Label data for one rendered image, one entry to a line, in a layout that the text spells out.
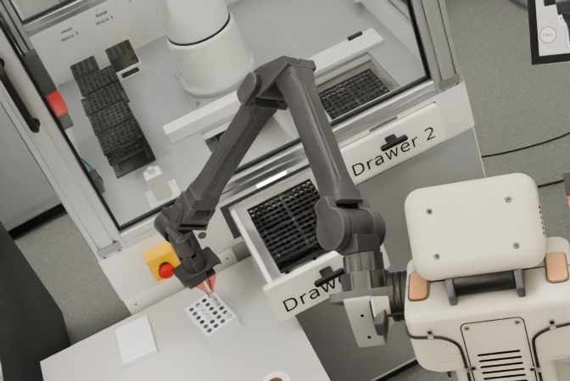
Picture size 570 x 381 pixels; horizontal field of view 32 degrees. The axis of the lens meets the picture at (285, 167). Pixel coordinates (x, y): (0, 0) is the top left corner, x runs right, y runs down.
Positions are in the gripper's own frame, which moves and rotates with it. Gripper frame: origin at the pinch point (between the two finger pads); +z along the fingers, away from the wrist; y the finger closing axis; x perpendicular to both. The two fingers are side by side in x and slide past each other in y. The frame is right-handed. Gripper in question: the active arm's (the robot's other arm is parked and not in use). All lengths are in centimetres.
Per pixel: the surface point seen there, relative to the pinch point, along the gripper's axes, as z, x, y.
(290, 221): -4.1, 0.4, -25.0
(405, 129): -5, -4, -64
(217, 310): 6.3, 0.9, 0.5
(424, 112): -7, -2, -70
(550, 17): -20, 8, -104
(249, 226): 2.6, -13.7, -19.0
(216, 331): 6.5, 6.1, 3.8
